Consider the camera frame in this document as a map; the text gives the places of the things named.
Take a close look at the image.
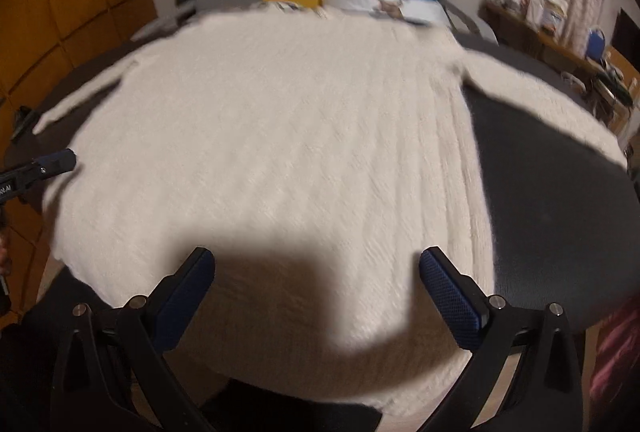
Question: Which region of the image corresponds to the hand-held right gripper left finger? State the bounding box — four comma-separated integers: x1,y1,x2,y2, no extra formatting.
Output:
52,247,217,432

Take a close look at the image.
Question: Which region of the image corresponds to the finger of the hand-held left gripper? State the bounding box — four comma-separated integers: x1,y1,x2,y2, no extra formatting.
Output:
0,148,77,187

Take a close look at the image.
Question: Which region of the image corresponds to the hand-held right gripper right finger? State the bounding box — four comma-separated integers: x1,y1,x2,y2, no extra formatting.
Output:
419,247,583,432

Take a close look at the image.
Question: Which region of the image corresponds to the cream knit sweater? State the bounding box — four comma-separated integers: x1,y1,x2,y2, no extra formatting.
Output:
32,4,628,418

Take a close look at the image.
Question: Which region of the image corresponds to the small black clip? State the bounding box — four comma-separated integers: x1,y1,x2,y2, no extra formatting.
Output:
12,107,41,143

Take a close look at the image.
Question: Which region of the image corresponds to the wooden desk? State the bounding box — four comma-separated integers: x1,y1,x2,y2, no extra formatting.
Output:
480,0,631,123

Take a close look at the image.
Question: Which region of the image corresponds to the white deer print pillow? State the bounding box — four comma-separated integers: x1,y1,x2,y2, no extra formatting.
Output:
317,0,453,28

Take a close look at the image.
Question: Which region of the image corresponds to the black television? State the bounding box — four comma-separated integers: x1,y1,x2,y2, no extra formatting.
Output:
611,9,640,63

